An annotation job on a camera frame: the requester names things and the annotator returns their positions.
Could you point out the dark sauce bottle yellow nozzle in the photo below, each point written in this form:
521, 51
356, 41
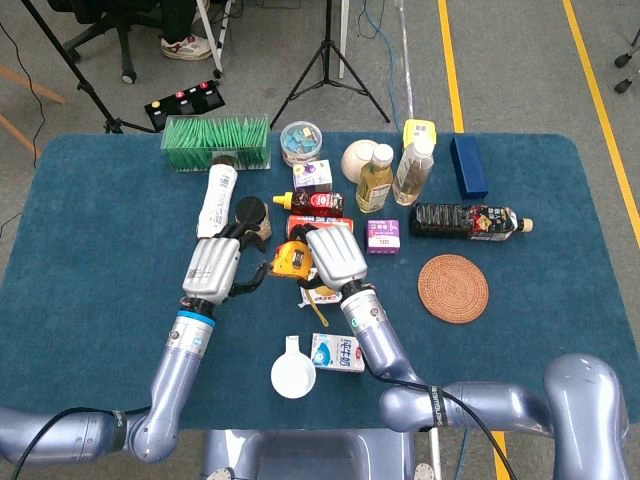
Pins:
320, 203

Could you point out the round clear tub of clips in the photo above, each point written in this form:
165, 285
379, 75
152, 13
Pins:
300, 142

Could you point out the blue table mat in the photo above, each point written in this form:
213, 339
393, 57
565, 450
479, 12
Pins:
75, 225

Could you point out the white stand frame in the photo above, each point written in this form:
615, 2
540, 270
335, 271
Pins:
216, 45

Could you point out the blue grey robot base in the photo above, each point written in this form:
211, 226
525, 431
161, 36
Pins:
310, 455

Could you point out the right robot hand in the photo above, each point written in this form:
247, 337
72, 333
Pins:
335, 255

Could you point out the round woven coaster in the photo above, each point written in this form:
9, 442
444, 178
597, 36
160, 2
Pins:
453, 289

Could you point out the black foot pedal board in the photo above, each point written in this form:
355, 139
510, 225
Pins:
190, 102

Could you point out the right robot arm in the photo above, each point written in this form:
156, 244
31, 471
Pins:
380, 345

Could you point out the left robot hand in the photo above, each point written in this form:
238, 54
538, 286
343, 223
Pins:
210, 270

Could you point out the black office chair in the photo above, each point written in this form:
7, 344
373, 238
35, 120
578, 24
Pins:
120, 30

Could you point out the glass jar black lid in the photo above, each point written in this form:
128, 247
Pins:
250, 210

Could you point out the white blue milk carton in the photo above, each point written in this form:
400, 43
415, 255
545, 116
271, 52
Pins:
335, 356

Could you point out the yellow lidded box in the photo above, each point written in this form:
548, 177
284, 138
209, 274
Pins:
419, 129

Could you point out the white snack packet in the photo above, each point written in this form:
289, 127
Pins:
325, 299

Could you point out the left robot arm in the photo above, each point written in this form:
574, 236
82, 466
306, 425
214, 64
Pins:
175, 370

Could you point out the black tripod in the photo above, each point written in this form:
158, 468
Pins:
328, 60

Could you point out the yellow oil bottle white cap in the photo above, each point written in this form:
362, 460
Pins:
374, 185

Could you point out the white plastic cup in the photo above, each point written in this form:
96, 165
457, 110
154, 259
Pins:
293, 376

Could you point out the clear box of green packets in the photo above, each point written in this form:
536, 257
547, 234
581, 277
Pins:
215, 142

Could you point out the black castor chair base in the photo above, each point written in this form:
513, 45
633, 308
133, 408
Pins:
625, 60

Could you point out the white metal post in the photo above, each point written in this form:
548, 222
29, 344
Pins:
344, 35

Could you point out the wooden furniture frame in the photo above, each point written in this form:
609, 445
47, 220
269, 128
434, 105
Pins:
30, 85

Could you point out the orange red can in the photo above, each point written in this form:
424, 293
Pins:
320, 221

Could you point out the small purple box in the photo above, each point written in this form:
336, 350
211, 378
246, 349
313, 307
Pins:
383, 236

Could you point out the purple white drink carton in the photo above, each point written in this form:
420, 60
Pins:
312, 176

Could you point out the clear tea bottle white cap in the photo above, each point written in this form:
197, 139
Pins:
412, 175

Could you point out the person in red white sneakers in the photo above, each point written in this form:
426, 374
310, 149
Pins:
185, 45

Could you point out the yellow tape measure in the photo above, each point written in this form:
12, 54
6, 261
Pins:
292, 260

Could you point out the blue rectangular box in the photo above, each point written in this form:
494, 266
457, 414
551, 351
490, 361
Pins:
469, 167

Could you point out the black light stand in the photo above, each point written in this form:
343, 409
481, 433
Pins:
70, 67

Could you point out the dark soy sauce bottle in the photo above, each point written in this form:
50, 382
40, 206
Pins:
450, 221

